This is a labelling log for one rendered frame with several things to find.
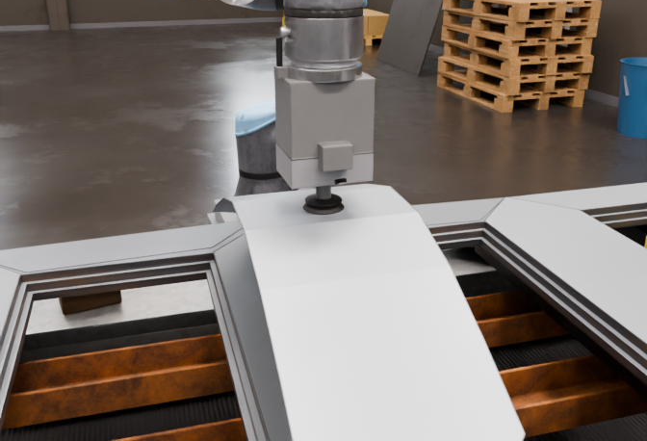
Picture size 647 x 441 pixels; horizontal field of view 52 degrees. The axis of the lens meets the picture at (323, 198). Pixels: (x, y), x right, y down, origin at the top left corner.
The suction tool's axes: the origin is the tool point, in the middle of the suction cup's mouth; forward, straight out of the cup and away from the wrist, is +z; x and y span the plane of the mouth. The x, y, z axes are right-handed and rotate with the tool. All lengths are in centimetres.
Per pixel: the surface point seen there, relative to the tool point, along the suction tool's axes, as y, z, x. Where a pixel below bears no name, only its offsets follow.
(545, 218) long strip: 47, 16, 25
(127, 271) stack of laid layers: -20.6, 17.0, 28.3
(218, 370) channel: -9.9, 29.3, 18.2
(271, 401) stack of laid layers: -7.9, 15.6, -7.9
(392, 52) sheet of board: 287, 91, 654
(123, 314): -22, 33, 44
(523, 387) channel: 30.8, 31.4, 4.3
